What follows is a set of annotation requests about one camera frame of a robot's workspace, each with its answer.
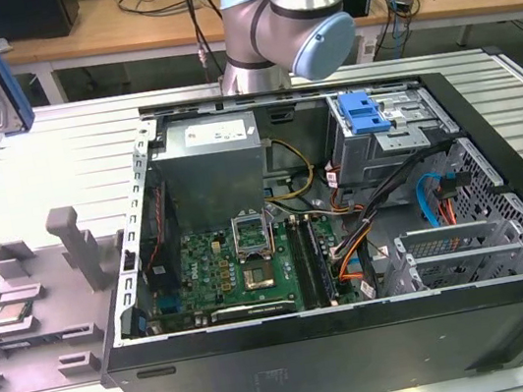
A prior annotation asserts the metal disk bay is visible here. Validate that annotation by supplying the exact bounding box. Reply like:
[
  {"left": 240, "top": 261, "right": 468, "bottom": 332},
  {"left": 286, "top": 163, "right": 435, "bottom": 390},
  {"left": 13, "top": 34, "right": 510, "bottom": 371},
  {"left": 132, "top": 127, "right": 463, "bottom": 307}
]
[{"left": 377, "top": 212, "right": 523, "bottom": 298}]

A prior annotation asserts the metal socket cover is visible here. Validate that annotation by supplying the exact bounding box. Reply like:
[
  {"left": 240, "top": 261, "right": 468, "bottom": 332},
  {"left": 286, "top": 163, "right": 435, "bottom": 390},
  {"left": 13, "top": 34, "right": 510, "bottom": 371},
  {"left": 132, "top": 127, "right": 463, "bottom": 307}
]
[{"left": 228, "top": 208, "right": 278, "bottom": 266}]

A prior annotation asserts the grey power supply unit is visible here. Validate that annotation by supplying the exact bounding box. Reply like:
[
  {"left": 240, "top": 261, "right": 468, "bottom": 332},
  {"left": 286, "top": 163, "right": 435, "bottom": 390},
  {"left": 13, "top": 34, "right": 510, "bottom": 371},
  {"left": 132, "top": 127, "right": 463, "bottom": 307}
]
[{"left": 145, "top": 108, "right": 274, "bottom": 233}]

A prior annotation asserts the CPU socket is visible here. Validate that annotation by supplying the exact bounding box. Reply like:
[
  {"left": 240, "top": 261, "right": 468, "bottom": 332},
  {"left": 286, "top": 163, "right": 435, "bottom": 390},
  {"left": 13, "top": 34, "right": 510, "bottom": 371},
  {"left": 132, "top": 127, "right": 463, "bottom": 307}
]
[{"left": 240, "top": 259, "right": 278, "bottom": 293}]

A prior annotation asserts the black RAM stick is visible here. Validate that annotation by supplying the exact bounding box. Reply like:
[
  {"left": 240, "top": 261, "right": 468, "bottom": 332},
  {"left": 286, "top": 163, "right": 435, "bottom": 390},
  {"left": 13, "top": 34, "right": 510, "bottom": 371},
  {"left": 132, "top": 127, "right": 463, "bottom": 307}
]
[{"left": 300, "top": 213, "right": 340, "bottom": 308}]

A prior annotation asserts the green motherboard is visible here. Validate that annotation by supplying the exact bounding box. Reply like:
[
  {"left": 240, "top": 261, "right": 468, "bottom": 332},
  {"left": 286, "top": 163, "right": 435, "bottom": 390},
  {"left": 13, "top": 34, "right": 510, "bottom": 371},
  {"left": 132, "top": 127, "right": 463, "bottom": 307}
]
[{"left": 167, "top": 206, "right": 362, "bottom": 332}]

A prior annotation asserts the black case fan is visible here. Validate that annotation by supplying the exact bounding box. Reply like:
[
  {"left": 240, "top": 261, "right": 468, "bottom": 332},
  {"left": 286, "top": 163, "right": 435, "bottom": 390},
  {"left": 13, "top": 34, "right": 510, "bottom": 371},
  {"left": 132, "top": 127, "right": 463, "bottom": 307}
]
[{"left": 129, "top": 179, "right": 189, "bottom": 295}]

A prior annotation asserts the black graphics card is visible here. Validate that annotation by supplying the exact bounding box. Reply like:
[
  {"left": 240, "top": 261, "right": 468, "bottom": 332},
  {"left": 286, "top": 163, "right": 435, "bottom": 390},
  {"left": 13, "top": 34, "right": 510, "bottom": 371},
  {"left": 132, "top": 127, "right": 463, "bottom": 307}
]
[{"left": 208, "top": 295, "right": 302, "bottom": 326}]

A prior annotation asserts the blue plastic drive latch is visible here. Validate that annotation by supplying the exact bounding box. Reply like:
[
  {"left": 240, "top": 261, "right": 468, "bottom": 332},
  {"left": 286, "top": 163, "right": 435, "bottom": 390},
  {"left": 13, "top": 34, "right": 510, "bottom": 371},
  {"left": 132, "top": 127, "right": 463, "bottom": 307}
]
[{"left": 335, "top": 85, "right": 393, "bottom": 140}]

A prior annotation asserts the metal drive cage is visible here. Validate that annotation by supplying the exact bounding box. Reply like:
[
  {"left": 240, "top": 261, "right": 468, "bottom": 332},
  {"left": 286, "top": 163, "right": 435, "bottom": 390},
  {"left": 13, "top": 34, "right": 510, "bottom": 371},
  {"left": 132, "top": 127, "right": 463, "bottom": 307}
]
[{"left": 323, "top": 75, "right": 467, "bottom": 190}]

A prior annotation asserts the black PC case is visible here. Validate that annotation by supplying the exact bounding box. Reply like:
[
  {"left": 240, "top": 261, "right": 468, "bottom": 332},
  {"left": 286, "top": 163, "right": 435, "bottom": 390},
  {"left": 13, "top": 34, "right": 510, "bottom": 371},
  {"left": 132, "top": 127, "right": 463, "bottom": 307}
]
[{"left": 58, "top": 45, "right": 523, "bottom": 392}]

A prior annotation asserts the wooden desk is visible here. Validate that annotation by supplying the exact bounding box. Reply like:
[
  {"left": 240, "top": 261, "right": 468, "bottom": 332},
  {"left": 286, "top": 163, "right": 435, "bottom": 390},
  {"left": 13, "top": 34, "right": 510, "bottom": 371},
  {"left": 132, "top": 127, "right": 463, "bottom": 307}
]
[{"left": 0, "top": 0, "right": 523, "bottom": 95}]

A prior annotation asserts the grey parts rack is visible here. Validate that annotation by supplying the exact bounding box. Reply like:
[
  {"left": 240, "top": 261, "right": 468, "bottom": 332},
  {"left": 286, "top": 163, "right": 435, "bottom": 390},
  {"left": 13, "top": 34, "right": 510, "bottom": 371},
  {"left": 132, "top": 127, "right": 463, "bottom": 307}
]
[{"left": 0, "top": 196, "right": 147, "bottom": 392}]

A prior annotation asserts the CPU with silver top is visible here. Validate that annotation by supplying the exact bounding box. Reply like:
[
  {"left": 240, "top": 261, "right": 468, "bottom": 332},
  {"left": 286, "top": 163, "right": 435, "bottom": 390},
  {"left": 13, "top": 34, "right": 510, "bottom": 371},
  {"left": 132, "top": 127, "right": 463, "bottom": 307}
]
[{"left": 0, "top": 299, "right": 37, "bottom": 328}]

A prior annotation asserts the large black box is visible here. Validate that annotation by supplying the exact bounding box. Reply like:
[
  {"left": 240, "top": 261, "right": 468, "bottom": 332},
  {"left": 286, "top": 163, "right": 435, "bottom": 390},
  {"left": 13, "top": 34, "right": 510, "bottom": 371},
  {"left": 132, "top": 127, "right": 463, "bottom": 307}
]
[{"left": 0, "top": 0, "right": 86, "bottom": 47}]

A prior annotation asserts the yellow power wire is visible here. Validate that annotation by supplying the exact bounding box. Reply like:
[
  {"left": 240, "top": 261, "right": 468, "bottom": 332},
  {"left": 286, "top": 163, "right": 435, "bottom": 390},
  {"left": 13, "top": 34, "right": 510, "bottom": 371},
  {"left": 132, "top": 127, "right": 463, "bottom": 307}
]
[{"left": 255, "top": 132, "right": 319, "bottom": 204}]

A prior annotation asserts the black cable bundle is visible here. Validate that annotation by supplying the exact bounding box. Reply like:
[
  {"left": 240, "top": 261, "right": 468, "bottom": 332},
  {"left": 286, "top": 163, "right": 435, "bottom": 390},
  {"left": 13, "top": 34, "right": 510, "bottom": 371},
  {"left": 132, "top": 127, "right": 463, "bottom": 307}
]
[{"left": 315, "top": 138, "right": 474, "bottom": 265}]

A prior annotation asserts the blue data wire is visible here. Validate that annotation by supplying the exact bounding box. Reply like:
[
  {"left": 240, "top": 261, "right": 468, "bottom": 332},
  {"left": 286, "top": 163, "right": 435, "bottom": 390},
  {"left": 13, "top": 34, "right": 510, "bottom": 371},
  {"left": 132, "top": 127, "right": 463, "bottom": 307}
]
[{"left": 412, "top": 168, "right": 466, "bottom": 232}]

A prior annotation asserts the thin black cable with connector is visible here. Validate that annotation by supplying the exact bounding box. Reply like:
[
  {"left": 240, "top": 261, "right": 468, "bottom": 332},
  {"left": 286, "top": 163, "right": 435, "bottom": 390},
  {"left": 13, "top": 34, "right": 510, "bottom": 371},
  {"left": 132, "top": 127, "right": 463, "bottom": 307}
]
[{"left": 183, "top": 0, "right": 234, "bottom": 85}]

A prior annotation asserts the orange data wire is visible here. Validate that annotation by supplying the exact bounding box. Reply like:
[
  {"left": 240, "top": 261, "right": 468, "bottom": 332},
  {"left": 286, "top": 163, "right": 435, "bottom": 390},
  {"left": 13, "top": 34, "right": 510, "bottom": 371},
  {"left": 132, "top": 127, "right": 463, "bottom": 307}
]
[{"left": 435, "top": 194, "right": 459, "bottom": 228}]

